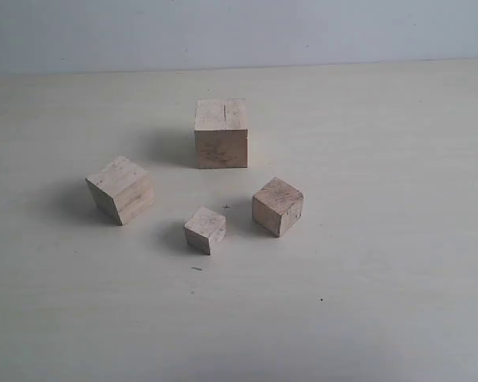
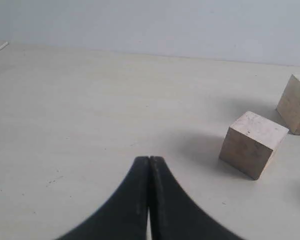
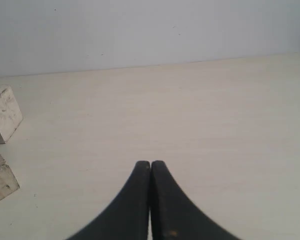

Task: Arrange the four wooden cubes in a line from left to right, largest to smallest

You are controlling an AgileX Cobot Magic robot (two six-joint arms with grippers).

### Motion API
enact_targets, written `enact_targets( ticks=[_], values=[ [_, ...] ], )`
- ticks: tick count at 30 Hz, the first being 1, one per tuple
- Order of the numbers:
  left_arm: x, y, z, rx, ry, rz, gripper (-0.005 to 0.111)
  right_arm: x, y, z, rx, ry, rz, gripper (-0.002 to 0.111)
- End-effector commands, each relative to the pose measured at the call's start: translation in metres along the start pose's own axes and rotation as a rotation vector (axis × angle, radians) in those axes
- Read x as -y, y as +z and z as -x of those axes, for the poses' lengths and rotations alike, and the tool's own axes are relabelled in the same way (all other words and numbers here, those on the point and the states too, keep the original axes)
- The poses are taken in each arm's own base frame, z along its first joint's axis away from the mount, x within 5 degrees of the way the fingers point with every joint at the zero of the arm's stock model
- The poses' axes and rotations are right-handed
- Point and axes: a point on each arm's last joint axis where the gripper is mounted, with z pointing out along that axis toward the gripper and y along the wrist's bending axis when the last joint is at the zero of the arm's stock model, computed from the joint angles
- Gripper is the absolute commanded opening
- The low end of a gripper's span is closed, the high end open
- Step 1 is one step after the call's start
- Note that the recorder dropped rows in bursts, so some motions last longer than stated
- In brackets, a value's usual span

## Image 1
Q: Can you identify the third largest wooden cube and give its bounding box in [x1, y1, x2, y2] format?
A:
[252, 177, 304, 237]

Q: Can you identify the smallest wooden cube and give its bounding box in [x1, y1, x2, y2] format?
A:
[184, 207, 226, 255]

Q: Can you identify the second largest wooden cube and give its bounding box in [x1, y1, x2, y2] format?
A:
[85, 155, 155, 225]

